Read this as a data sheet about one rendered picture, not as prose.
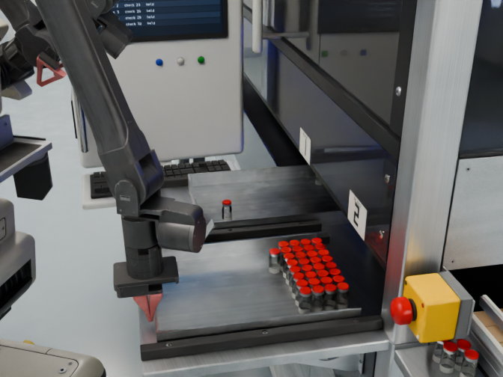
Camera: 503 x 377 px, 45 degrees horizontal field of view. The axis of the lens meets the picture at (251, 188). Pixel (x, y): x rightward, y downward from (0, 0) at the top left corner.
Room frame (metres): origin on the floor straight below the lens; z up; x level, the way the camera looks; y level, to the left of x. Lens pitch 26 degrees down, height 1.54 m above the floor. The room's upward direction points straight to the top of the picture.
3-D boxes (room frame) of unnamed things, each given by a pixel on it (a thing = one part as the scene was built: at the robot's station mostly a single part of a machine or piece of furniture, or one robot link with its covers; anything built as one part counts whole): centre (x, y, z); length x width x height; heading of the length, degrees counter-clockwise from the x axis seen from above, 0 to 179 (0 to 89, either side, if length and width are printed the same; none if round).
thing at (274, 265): (1.00, -0.04, 0.90); 0.02 x 0.02 x 0.05
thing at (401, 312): (0.72, -0.22, 0.99); 0.04 x 0.04 x 0.04; 11
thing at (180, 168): (1.58, 0.25, 0.82); 0.40 x 0.14 x 0.02; 104
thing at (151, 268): (0.83, 0.17, 1.01); 0.10 x 0.07 x 0.07; 102
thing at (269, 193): (1.29, -0.03, 0.90); 0.34 x 0.26 x 0.04; 101
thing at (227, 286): (0.93, 0.01, 0.90); 0.34 x 0.26 x 0.04; 101
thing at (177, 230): (0.83, 0.13, 1.11); 0.11 x 0.09 x 0.12; 73
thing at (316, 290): (0.95, -0.10, 0.90); 0.18 x 0.02 x 0.05; 11
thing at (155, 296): (0.83, 0.18, 0.94); 0.07 x 0.07 x 0.09; 12
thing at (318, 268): (0.96, -0.12, 0.90); 0.18 x 0.02 x 0.05; 11
